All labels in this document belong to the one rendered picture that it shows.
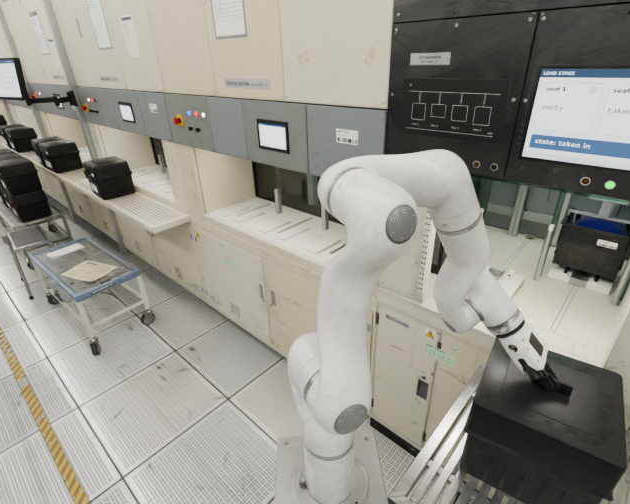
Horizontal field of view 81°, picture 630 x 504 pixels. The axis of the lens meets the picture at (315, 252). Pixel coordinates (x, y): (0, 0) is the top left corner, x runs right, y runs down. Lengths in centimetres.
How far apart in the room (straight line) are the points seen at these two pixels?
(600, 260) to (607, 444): 90
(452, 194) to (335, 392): 41
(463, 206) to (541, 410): 52
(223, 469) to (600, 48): 206
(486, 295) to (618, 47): 60
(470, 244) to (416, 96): 62
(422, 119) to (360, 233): 76
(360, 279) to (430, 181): 20
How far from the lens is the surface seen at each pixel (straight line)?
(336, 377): 71
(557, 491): 112
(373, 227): 54
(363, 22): 137
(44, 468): 246
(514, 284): 167
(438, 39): 123
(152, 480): 217
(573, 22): 113
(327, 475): 97
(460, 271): 83
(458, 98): 121
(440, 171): 66
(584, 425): 104
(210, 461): 213
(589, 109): 112
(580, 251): 177
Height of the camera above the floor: 173
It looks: 28 degrees down
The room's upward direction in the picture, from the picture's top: 2 degrees counter-clockwise
